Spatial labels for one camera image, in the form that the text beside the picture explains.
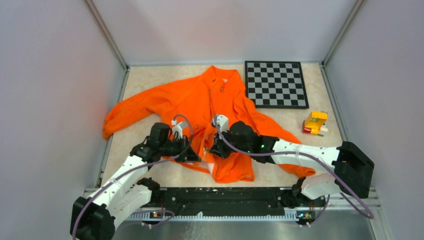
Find orange zip jacket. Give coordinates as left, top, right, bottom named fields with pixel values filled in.
left=102, top=66, right=299, bottom=184

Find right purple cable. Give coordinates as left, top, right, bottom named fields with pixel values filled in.
left=212, top=116, right=375, bottom=228

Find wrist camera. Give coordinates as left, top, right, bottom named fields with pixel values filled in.
left=171, top=119, right=188, bottom=140
left=211, top=114, right=229, bottom=132

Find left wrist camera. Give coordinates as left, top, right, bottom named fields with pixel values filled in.
left=171, top=119, right=188, bottom=140

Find black white checkerboard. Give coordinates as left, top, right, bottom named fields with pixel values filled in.
left=244, top=60, right=309, bottom=109

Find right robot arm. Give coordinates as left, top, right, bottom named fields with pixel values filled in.
left=210, top=115, right=375, bottom=212

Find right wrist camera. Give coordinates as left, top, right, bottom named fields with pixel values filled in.
left=211, top=114, right=229, bottom=132

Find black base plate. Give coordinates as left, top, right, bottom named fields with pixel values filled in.
left=147, top=187, right=325, bottom=217

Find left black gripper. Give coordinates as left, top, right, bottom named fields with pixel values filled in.
left=159, top=135, right=201, bottom=163

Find yellow red toy blocks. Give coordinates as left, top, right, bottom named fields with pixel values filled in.
left=301, top=111, right=329, bottom=137

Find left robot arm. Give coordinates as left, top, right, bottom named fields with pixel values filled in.
left=70, top=118, right=201, bottom=240

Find aluminium front rail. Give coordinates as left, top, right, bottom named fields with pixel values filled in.
left=79, top=187, right=382, bottom=223

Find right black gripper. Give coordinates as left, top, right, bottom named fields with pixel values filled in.
left=209, top=127, right=252, bottom=160

